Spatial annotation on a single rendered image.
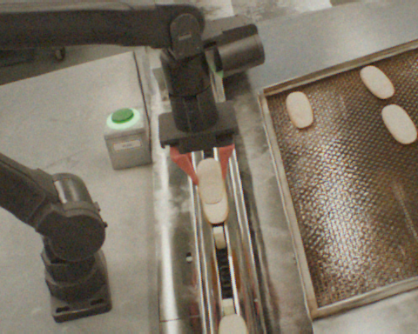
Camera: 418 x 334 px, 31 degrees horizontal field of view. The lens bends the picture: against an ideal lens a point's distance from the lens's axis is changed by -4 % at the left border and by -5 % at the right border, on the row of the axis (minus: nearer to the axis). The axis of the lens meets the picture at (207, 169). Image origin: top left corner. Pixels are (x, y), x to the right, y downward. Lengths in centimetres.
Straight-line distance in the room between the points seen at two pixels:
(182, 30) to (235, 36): 8
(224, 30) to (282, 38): 66
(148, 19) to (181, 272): 35
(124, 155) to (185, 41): 42
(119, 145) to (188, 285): 35
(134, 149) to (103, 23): 44
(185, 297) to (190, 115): 23
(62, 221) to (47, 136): 50
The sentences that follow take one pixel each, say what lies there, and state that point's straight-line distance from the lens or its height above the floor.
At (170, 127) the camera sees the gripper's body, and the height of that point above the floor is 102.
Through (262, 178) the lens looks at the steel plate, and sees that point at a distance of 122.
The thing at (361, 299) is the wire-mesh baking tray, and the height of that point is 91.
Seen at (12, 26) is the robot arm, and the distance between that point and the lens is 86.
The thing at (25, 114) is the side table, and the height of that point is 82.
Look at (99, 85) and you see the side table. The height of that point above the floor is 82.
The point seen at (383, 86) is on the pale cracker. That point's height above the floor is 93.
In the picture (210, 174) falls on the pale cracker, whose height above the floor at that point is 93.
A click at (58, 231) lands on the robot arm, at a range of 98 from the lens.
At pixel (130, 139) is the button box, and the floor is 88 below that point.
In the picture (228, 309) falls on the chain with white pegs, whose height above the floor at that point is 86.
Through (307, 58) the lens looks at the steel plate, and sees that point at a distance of 152.
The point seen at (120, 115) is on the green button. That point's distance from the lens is 129.
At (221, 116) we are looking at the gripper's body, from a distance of 101.
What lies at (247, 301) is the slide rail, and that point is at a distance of 100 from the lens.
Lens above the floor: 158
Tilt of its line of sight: 37 degrees down
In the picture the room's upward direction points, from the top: 12 degrees counter-clockwise
